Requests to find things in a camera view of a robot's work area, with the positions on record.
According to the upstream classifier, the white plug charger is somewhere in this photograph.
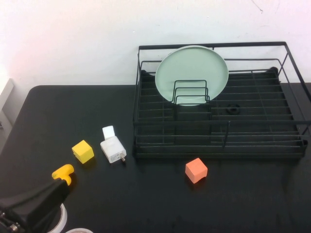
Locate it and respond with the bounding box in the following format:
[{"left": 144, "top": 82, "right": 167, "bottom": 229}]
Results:
[{"left": 100, "top": 136, "right": 127, "bottom": 164}]

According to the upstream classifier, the black wire dish rack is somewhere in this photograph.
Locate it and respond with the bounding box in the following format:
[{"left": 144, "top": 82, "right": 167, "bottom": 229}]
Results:
[{"left": 132, "top": 41, "right": 311, "bottom": 160}]

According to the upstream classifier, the black round drain plug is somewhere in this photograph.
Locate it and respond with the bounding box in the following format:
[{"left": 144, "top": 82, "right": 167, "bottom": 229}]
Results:
[{"left": 225, "top": 103, "right": 242, "bottom": 116}]

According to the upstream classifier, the small white adapter block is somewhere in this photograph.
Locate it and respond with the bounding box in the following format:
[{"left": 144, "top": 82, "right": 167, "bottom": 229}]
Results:
[{"left": 102, "top": 125, "right": 116, "bottom": 141}]

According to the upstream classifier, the mint green round plate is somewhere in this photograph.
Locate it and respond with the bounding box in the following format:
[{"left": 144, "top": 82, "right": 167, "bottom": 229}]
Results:
[{"left": 155, "top": 45, "right": 229, "bottom": 107}]

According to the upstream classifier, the yellow rubber duck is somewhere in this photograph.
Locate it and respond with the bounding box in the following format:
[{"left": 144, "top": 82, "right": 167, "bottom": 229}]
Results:
[{"left": 52, "top": 164, "right": 75, "bottom": 188}]

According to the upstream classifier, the yellow foam cube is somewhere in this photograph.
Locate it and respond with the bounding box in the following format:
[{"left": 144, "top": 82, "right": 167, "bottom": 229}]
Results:
[{"left": 71, "top": 139, "right": 95, "bottom": 165}]

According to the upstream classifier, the grey wall-side frame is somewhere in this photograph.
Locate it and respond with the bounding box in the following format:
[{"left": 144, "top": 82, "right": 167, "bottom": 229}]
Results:
[{"left": 0, "top": 78, "right": 16, "bottom": 152}]

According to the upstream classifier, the clear tape roll red print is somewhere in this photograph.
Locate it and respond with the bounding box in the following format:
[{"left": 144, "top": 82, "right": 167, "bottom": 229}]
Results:
[
  {"left": 50, "top": 203, "right": 69, "bottom": 233},
  {"left": 65, "top": 227, "right": 94, "bottom": 233}
]

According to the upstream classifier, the orange foam cube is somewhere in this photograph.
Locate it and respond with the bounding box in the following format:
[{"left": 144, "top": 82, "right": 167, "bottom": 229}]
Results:
[{"left": 185, "top": 157, "right": 208, "bottom": 185}]

